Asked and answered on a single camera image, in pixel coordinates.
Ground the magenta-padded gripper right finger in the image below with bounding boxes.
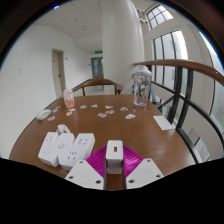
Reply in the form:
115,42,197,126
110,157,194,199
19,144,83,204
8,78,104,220
122,145,165,191

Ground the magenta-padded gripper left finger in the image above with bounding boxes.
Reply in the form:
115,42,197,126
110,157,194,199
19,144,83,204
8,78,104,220
64,145,109,191

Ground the white charger block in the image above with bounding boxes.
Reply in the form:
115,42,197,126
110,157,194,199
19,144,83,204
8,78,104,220
105,140,125,175

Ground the white power strip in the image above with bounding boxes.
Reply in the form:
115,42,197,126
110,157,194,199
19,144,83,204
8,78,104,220
37,131,96,172

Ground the white paper card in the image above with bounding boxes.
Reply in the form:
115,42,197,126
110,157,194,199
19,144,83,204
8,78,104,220
152,115,175,132

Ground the white computer mouse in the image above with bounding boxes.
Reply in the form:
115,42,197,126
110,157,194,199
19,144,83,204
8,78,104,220
35,109,52,122

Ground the white pump lotion bottle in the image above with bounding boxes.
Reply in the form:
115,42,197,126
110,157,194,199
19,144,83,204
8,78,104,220
62,83,76,109

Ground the clear plastic water bottle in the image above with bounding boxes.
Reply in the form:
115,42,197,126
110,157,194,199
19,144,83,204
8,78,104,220
133,64,153,110

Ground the black railing with wooden handrail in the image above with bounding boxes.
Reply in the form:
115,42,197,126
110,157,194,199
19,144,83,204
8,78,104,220
133,58,224,164

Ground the brown wooden chair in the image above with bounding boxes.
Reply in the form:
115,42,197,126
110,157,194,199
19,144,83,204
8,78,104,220
71,78,125,97

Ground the white side door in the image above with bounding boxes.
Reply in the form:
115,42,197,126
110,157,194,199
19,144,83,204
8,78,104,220
51,48,66,100

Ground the grey glazed hallway door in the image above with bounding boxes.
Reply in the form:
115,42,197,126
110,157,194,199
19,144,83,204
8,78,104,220
90,56,105,80

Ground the tall black-framed window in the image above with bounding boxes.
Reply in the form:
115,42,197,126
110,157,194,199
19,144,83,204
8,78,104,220
152,30,190,92

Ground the small high window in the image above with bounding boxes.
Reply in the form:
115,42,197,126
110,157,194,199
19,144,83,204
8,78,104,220
145,4,175,31

